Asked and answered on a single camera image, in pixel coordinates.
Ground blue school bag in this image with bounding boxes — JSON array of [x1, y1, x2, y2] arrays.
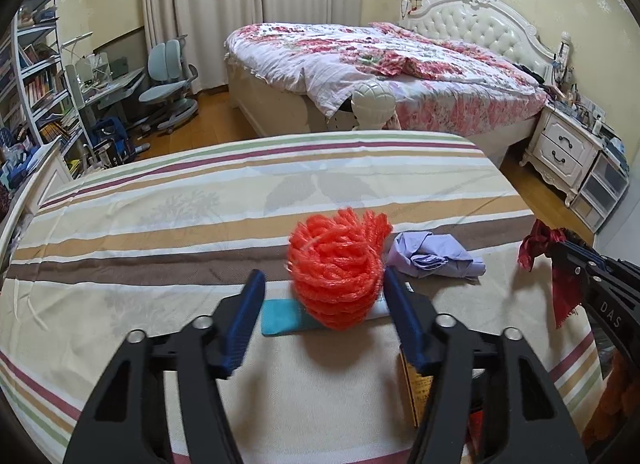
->
[[89, 115, 139, 168]]

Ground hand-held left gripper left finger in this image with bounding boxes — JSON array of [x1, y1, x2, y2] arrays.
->
[[62, 268, 267, 464]]

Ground lavender cloth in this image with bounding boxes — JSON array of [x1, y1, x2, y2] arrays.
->
[[389, 230, 487, 281]]

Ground grey study desk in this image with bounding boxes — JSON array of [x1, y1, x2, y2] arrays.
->
[[64, 68, 147, 145]]

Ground dark red cloth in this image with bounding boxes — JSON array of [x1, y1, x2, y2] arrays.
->
[[517, 218, 582, 331]]

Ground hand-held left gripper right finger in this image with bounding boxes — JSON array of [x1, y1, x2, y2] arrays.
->
[[381, 266, 589, 464]]

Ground dark clothes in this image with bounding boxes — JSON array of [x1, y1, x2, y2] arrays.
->
[[515, 62, 548, 84]]

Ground clear plastic drawer unit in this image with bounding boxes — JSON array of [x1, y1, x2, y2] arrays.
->
[[569, 145, 632, 235]]

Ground white nightstand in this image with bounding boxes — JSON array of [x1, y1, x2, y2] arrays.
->
[[519, 102, 607, 208]]

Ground white desk lamp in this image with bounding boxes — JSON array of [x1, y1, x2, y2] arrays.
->
[[59, 30, 97, 65]]

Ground bed with floral bedding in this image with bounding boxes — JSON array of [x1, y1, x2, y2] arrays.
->
[[224, 20, 547, 118]]

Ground orange mesh net ball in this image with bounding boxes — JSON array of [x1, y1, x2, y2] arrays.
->
[[286, 208, 394, 333]]

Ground light blue desk chair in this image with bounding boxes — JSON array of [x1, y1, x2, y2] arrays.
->
[[136, 38, 199, 135]]

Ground white round bedpost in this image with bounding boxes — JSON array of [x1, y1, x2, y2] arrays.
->
[[351, 80, 397, 131]]

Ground pile of small bedside items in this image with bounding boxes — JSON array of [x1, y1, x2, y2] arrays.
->
[[549, 32, 627, 155]]

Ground white tufted headboard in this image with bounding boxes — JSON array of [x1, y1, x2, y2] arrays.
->
[[399, 0, 572, 80]]

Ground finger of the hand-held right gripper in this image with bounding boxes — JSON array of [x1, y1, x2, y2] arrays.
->
[[551, 242, 609, 305], [566, 238, 640, 281]]

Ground floral sheeted mattress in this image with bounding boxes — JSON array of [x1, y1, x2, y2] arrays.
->
[[385, 78, 549, 139]]

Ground white small bed frame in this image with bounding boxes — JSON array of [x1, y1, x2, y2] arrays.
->
[[0, 143, 74, 245]]

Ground striped mattress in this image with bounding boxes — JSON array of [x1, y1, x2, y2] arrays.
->
[[0, 130, 607, 464]]

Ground white bookshelf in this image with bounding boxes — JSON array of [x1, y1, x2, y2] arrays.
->
[[0, 0, 84, 185]]

